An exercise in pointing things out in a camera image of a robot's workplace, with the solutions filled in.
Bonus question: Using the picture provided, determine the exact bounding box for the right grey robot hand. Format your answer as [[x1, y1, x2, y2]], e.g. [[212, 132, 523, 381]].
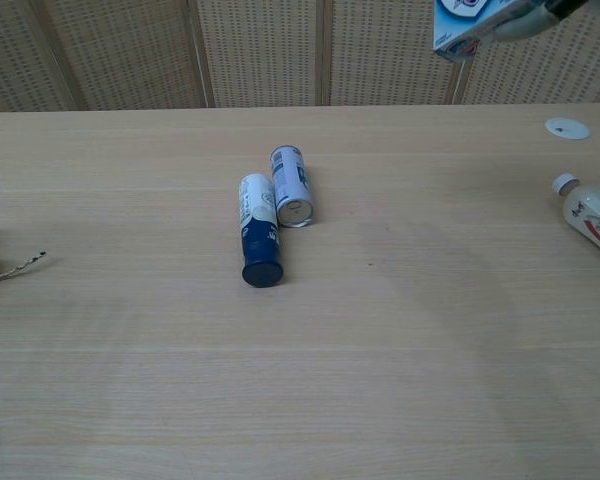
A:
[[491, 0, 600, 45]]

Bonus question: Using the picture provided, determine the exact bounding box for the small blue white packet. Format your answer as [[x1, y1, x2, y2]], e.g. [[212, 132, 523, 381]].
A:
[[431, 0, 532, 64]]

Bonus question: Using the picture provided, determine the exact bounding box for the woven bamboo screen panel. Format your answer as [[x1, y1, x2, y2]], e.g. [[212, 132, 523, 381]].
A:
[[0, 0, 87, 116], [27, 0, 215, 112], [449, 0, 600, 106], [188, 0, 332, 109], [321, 0, 462, 107]]

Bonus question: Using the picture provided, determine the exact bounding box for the milk tea plastic bottle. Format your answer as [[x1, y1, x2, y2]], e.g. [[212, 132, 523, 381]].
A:
[[550, 171, 600, 267]]

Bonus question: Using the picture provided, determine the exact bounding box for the white blue drink can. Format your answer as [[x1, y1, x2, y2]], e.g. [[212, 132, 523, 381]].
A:
[[269, 144, 316, 231]]

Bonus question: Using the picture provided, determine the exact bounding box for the blue white cylinder bottle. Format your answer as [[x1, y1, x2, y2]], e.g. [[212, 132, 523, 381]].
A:
[[238, 172, 286, 290]]

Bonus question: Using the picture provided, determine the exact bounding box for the white round cable grommet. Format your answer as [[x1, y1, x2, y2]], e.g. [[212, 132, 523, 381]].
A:
[[544, 116, 593, 142]]

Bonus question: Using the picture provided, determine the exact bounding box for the coiled beige rope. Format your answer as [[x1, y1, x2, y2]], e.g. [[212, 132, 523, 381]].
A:
[[0, 249, 50, 290]]

